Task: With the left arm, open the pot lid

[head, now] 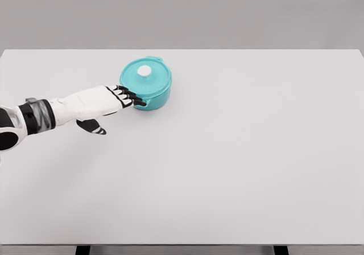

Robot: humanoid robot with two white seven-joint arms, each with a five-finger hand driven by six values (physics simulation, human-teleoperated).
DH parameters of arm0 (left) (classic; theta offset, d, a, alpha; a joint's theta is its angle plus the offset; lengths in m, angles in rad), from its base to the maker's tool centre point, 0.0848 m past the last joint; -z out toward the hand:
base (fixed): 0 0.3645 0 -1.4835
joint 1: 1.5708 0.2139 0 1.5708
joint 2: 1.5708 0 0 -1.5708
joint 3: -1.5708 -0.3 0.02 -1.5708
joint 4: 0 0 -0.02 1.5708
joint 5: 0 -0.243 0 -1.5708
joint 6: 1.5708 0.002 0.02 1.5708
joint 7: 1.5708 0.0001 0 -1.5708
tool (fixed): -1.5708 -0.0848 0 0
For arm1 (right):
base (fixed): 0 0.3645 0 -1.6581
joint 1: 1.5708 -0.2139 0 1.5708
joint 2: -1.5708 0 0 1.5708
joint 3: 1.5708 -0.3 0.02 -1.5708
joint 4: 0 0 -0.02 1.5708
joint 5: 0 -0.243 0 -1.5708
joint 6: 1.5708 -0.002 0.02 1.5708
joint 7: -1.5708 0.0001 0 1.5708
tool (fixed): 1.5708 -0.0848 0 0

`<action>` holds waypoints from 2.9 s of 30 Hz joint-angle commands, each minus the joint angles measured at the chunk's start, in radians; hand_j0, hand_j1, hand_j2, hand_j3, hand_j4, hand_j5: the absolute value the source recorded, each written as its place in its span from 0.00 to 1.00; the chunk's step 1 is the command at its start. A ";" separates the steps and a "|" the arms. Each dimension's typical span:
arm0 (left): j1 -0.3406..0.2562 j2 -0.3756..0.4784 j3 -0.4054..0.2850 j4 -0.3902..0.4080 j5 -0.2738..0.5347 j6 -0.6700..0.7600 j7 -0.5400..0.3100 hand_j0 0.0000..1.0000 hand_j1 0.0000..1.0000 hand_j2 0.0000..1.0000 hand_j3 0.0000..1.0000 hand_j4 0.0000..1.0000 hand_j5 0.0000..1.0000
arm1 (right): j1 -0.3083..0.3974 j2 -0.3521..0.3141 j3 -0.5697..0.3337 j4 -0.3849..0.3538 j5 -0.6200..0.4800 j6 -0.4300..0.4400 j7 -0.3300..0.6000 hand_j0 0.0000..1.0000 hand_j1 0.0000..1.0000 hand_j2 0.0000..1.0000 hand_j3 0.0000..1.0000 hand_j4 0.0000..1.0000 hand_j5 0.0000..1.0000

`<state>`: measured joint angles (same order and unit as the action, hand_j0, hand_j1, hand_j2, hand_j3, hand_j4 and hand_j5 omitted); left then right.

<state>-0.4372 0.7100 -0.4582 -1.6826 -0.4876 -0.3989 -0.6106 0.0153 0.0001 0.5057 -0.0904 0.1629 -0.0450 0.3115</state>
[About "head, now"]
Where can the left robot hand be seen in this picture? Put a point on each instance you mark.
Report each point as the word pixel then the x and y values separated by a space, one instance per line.
pixel 96 101

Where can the teal lid with white knob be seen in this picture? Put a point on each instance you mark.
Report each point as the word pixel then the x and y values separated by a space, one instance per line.
pixel 145 77

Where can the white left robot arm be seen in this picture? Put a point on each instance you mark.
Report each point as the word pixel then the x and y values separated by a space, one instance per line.
pixel 37 115

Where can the teal pot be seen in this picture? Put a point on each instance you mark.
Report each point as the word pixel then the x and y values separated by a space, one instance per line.
pixel 159 97

